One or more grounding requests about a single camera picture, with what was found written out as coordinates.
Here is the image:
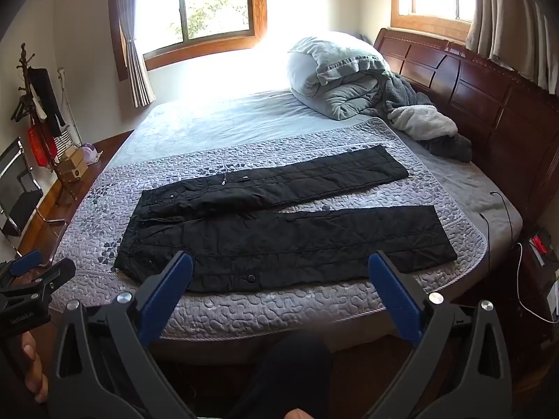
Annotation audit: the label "white fleece cloth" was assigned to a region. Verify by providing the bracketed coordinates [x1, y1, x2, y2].
[388, 105, 458, 141]

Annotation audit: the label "white cable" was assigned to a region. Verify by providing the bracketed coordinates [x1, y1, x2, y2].
[516, 242, 559, 324]

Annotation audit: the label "dark wooden bed headboard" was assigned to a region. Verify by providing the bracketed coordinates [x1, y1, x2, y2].
[373, 28, 559, 228]

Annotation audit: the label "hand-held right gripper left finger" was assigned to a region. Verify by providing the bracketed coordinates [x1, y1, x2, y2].
[47, 251, 197, 419]

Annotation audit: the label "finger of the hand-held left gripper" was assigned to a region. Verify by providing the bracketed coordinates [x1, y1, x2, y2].
[0, 258, 77, 304]
[0, 250, 44, 278]

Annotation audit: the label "large wooden frame window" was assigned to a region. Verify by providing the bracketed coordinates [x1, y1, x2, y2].
[109, 0, 268, 71]

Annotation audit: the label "lilac plastic container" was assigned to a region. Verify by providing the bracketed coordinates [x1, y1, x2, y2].
[81, 142, 104, 165]

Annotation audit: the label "person's left hand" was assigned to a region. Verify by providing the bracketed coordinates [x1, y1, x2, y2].
[20, 331, 50, 403]

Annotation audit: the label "dark wooden nightstand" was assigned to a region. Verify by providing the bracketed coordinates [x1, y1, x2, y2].
[520, 222, 559, 350]

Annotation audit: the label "grey bed sheet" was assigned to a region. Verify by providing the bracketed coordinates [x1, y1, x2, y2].
[131, 89, 523, 245]

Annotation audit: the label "dark grey fleece blanket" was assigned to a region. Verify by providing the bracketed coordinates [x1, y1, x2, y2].
[378, 72, 474, 162]

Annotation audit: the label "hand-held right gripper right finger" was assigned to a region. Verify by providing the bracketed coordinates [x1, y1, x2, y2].
[362, 251, 514, 419]

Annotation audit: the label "person's black trouser leg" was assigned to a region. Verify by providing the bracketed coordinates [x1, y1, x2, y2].
[227, 331, 333, 419]

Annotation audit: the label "striped beige curtain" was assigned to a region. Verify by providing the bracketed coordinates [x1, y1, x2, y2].
[109, 0, 157, 108]

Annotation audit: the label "grey quilted bedspread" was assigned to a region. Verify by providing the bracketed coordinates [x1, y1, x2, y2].
[50, 118, 487, 342]

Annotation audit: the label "black pants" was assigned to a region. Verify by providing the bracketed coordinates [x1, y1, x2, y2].
[114, 144, 458, 293]

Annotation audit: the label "red bag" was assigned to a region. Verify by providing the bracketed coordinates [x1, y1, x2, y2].
[27, 124, 57, 167]

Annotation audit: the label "black cable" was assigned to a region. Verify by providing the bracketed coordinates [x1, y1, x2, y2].
[479, 191, 520, 271]

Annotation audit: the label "black hanging clothes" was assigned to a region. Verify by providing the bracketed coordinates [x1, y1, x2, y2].
[28, 67, 66, 138]

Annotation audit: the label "wooden coat rack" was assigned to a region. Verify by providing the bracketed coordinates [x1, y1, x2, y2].
[11, 43, 80, 204]

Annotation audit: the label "black metal frame chair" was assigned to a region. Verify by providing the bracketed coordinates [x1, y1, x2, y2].
[0, 136, 66, 258]

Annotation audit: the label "folded light grey duvet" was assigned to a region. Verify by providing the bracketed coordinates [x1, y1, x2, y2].
[287, 31, 394, 120]

